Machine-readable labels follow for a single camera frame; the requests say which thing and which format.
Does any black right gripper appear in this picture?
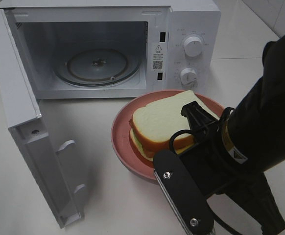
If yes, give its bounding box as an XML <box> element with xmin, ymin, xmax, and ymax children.
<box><xmin>153</xmin><ymin>101</ymin><xmax>237</xmax><ymax>235</ymax></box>

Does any toy sandwich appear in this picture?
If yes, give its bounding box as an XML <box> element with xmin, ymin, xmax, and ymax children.
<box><xmin>130</xmin><ymin>91</ymin><xmax>219</xmax><ymax>162</ymax></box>

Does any pink plate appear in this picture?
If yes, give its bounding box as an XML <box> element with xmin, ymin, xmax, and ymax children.
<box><xmin>111</xmin><ymin>90</ymin><xmax>224</xmax><ymax>183</ymax></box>

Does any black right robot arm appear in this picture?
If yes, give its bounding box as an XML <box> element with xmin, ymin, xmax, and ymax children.
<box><xmin>153</xmin><ymin>35</ymin><xmax>285</xmax><ymax>235</ymax></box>

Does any lower white timer knob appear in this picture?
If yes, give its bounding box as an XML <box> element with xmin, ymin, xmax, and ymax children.
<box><xmin>180</xmin><ymin>68</ymin><xmax>198</xmax><ymax>86</ymax></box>

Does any upper white power knob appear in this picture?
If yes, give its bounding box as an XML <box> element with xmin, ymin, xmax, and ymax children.
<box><xmin>183</xmin><ymin>35</ymin><xmax>203</xmax><ymax>57</ymax></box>

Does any white microwave oven body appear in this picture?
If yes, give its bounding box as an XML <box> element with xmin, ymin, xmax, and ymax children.
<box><xmin>0</xmin><ymin>0</ymin><xmax>221</xmax><ymax>99</ymax></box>

